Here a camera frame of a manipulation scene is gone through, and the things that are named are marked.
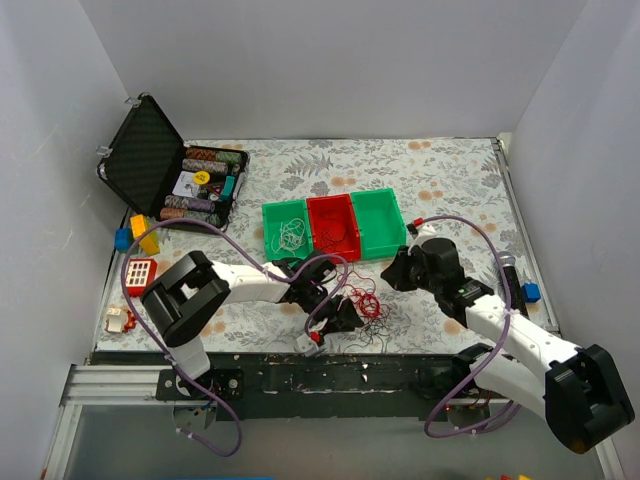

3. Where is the red wire tangle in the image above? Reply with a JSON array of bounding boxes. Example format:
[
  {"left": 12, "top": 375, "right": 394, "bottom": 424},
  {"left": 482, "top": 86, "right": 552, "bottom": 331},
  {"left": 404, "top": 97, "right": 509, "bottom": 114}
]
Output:
[{"left": 344, "top": 269, "right": 391, "bottom": 321}]

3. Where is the dark thin wire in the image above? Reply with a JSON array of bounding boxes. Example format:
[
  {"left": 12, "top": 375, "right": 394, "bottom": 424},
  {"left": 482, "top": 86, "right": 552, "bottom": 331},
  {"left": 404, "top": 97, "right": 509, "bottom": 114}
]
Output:
[
  {"left": 344, "top": 314, "right": 396, "bottom": 354},
  {"left": 317, "top": 214, "right": 356, "bottom": 256}
]

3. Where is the white wire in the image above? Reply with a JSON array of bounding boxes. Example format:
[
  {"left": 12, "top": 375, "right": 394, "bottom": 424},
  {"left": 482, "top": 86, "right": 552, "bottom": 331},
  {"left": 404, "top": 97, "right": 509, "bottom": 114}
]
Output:
[{"left": 272, "top": 216, "right": 307, "bottom": 259}]

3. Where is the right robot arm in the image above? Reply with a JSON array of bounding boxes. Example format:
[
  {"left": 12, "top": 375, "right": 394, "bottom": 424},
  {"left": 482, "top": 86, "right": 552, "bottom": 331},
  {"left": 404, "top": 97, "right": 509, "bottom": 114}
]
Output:
[{"left": 381, "top": 238, "right": 635, "bottom": 454}]

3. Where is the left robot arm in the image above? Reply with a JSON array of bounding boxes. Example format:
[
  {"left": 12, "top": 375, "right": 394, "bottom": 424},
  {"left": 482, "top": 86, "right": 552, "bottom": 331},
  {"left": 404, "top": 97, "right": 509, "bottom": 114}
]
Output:
[{"left": 141, "top": 250, "right": 364, "bottom": 400}]

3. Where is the green plastic bin right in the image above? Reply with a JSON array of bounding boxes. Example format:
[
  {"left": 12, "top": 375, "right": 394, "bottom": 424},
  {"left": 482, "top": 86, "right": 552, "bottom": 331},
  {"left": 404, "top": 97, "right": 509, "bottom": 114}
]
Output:
[{"left": 350, "top": 188, "right": 407, "bottom": 260}]

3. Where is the green plastic bin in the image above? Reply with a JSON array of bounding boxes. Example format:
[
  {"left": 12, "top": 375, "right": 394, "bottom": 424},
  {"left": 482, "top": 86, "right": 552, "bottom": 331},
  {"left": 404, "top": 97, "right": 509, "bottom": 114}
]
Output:
[
  {"left": 262, "top": 200, "right": 313, "bottom": 261},
  {"left": 350, "top": 188, "right": 407, "bottom": 260}
]

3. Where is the red plastic bin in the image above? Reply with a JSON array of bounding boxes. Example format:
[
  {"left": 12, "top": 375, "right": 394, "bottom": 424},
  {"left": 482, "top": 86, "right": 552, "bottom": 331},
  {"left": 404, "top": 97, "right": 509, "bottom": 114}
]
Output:
[{"left": 306, "top": 194, "right": 361, "bottom": 263}]

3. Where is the green plastic bin left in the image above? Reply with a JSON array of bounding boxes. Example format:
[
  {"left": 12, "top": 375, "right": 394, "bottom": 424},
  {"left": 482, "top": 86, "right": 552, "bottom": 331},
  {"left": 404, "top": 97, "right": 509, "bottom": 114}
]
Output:
[{"left": 262, "top": 200, "right": 313, "bottom": 261}]

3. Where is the black microphone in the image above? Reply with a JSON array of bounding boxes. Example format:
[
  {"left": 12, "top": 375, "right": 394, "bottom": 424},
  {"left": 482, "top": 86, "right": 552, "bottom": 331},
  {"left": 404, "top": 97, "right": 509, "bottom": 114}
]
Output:
[{"left": 498, "top": 251, "right": 529, "bottom": 319}]

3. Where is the small blue toy brick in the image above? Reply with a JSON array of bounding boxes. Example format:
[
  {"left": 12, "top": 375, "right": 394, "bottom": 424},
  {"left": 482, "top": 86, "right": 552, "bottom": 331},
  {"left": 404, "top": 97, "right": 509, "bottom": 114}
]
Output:
[{"left": 521, "top": 282, "right": 542, "bottom": 304}]

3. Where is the yellow poker dealer chip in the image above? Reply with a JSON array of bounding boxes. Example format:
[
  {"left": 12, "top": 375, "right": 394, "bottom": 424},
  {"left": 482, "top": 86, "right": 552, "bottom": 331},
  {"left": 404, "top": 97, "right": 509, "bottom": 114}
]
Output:
[{"left": 193, "top": 170, "right": 210, "bottom": 185}]

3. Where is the red white toy brick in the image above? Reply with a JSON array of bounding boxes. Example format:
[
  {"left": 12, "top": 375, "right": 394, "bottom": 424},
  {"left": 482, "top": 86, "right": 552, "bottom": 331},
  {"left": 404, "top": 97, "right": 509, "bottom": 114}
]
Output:
[{"left": 125, "top": 258, "right": 158, "bottom": 298}]

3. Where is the black poker chip case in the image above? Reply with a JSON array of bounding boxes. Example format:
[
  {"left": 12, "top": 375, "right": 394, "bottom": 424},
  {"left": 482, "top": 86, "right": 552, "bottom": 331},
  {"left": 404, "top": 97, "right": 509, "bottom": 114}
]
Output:
[{"left": 97, "top": 93, "right": 250, "bottom": 229}]

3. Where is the yellow toy brick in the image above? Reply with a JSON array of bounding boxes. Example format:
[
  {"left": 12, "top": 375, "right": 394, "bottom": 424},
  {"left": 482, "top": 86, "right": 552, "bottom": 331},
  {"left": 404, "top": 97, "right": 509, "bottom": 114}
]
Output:
[{"left": 130, "top": 214, "right": 160, "bottom": 256}]

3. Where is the small white red toy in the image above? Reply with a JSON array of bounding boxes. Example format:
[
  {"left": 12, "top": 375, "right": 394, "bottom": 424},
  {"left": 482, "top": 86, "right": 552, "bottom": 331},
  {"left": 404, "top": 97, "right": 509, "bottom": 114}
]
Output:
[{"left": 105, "top": 307, "right": 136, "bottom": 334}]

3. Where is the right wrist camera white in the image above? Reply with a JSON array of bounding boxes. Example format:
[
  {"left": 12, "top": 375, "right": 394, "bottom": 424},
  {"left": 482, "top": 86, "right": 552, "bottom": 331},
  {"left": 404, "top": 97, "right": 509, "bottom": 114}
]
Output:
[{"left": 406, "top": 218, "right": 437, "bottom": 249}]

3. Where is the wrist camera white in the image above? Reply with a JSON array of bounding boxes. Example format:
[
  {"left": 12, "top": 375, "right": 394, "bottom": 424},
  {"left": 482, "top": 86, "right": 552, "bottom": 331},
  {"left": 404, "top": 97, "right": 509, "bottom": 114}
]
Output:
[
  {"left": 296, "top": 331, "right": 324, "bottom": 357},
  {"left": 406, "top": 218, "right": 437, "bottom": 249}
]

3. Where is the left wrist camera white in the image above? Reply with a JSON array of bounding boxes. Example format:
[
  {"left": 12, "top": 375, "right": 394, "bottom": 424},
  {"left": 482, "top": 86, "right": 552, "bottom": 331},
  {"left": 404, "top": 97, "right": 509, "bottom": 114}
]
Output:
[{"left": 296, "top": 331, "right": 324, "bottom": 357}]

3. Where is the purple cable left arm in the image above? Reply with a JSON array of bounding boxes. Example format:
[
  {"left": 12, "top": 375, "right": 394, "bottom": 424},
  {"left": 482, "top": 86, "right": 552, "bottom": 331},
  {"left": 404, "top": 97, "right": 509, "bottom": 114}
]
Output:
[{"left": 120, "top": 217, "right": 351, "bottom": 458}]

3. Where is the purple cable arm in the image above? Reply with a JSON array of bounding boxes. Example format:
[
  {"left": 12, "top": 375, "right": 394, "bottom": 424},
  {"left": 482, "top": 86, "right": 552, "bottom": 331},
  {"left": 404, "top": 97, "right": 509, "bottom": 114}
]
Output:
[
  {"left": 120, "top": 217, "right": 351, "bottom": 458},
  {"left": 412, "top": 215, "right": 524, "bottom": 440}
]

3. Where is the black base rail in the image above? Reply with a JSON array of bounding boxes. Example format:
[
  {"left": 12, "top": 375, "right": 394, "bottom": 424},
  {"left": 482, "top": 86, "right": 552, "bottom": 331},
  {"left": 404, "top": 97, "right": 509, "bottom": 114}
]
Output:
[{"left": 154, "top": 351, "right": 511, "bottom": 421}]

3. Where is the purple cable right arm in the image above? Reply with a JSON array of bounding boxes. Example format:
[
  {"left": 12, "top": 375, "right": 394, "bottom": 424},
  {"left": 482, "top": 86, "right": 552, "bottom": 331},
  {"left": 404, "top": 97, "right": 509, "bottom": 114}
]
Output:
[{"left": 412, "top": 215, "right": 524, "bottom": 440}]

